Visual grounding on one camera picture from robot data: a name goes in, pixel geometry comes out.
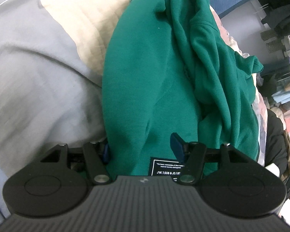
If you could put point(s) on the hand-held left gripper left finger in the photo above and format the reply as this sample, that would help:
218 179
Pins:
106 149

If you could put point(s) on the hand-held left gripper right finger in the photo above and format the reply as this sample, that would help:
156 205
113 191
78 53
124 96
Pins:
177 145

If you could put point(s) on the green hoodie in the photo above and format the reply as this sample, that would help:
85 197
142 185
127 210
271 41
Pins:
159 77

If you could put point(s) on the black coat with fur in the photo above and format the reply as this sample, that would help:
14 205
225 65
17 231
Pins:
276 137

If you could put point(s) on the patchwork bed quilt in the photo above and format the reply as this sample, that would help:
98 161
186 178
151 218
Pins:
38 65

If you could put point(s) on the striped garment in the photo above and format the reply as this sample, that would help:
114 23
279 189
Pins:
272 41

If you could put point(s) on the long black coat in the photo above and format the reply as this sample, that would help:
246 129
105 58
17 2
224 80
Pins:
282 9

